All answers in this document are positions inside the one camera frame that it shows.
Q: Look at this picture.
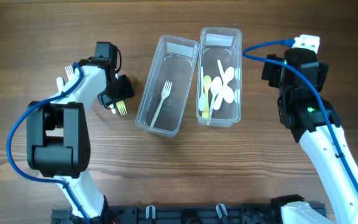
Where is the cream yellow fork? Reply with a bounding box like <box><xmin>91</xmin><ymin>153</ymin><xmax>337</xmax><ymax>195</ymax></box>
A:
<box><xmin>116</xmin><ymin>100</ymin><xmax>127</xmax><ymax>116</ymax></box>

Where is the white spoon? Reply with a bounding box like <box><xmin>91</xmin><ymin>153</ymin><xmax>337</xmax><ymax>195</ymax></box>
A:
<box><xmin>198</xmin><ymin>67</ymin><xmax>206</xmax><ymax>111</ymax></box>
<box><xmin>217</xmin><ymin>60</ymin><xmax>235</xmax><ymax>105</ymax></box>
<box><xmin>209</xmin><ymin>77</ymin><xmax>223</xmax><ymax>119</ymax></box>
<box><xmin>213</xmin><ymin>67</ymin><xmax>235</xmax><ymax>110</ymax></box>

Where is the yellow spoon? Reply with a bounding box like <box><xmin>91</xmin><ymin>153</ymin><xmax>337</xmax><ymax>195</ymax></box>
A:
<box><xmin>202</xmin><ymin>75</ymin><xmax>212</xmax><ymax>118</ymax></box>

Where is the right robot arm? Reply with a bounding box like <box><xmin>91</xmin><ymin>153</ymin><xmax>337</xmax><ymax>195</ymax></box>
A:
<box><xmin>262</xmin><ymin>48</ymin><xmax>358</xmax><ymax>223</ymax></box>

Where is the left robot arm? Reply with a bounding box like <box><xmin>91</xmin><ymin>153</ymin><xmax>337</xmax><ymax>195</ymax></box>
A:
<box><xmin>25</xmin><ymin>42</ymin><xmax>134</xmax><ymax>223</ymax></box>

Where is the clear container, left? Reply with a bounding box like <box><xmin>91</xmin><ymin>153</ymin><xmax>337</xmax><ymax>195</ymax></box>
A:
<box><xmin>135</xmin><ymin>35</ymin><xmax>199</xmax><ymax>137</ymax></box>

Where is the clear container,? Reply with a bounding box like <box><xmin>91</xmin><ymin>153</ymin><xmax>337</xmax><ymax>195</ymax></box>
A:
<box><xmin>135</xmin><ymin>35</ymin><xmax>199</xmax><ymax>137</ymax></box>
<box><xmin>196</xmin><ymin>27</ymin><xmax>242</xmax><ymax>127</ymax></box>

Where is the clear container, right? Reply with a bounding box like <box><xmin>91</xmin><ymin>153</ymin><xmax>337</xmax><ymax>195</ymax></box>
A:
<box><xmin>196</xmin><ymin>27</ymin><xmax>242</xmax><ymax>127</ymax></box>

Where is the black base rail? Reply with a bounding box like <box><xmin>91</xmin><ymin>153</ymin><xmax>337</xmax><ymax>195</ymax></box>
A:
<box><xmin>50</xmin><ymin>202</ymin><xmax>328</xmax><ymax>224</ymax></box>

